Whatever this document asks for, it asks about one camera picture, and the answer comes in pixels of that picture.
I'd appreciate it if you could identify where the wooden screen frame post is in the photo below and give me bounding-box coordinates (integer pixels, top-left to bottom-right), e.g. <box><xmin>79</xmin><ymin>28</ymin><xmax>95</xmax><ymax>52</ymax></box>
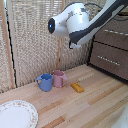
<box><xmin>0</xmin><ymin>0</ymin><xmax>17</xmax><ymax>90</ymax></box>

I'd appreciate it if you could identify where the brown drawer with studded handle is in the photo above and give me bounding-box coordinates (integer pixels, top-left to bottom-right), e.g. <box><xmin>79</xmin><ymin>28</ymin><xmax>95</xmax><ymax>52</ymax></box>
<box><xmin>88</xmin><ymin>41</ymin><xmax>128</xmax><ymax>81</ymax></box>

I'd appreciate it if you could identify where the woven bamboo screen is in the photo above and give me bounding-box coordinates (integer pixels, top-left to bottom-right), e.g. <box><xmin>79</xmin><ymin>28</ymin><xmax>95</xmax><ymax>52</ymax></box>
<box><xmin>0</xmin><ymin>0</ymin><xmax>128</xmax><ymax>95</ymax></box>

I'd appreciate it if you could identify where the white grey robot base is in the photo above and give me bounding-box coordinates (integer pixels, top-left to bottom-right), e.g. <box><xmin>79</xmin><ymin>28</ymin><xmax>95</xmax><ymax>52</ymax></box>
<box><xmin>110</xmin><ymin>112</ymin><xmax>128</xmax><ymax>128</ymax></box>

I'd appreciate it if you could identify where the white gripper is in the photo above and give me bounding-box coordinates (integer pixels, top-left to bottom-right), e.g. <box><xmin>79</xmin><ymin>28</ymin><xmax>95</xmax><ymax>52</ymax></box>
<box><xmin>68</xmin><ymin>39</ymin><xmax>83</xmax><ymax>50</ymax></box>

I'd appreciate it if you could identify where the pink mug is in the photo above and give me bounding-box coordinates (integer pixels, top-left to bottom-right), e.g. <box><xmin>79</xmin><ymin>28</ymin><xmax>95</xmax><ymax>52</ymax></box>
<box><xmin>51</xmin><ymin>69</ymin><xmax>69</xmax><ymax>89</ymax></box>

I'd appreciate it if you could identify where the yellow orange block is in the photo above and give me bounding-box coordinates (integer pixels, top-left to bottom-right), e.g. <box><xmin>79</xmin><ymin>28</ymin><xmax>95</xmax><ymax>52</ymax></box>
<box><xmin>69</xmin><ymin>81</ymin><xmax>86</xmax><ymax>94</ymax></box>

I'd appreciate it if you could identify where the dark brown drawer cabinet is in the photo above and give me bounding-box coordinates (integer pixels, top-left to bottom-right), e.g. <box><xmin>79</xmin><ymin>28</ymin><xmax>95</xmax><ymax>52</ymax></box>
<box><xmin>86</xmin><ymin>8</ymin><xmax>128</xmax><ymax>83</ymax></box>

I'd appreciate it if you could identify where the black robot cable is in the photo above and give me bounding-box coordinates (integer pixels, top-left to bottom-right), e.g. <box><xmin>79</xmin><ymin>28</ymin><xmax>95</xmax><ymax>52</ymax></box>
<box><xmin>84</xmin><ymin>1</ymin><xmax>107</xmax><ymax>10</ymax></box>

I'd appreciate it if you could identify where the white floral rim plate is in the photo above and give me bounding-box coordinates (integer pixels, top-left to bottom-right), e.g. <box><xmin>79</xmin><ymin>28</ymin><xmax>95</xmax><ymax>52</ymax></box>
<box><xmin>0</xmin><ymin>99</ymin><xmax>40</xmax><ymax>128</ymax></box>

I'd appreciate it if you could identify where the silver studded drawer handle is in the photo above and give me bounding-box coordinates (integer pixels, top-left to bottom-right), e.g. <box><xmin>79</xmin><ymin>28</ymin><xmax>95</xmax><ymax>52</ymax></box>
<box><xmin>96</xmin><ymin>55</ymin><xmax>122</xmax><ymax>67</ymax></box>

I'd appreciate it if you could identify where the blue mug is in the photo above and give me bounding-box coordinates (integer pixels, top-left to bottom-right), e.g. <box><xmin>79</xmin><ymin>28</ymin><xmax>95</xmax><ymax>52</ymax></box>
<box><xmin>35</xmin><ymin>73</ymin><xmax>54</xmax><ymax>93</ymax></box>

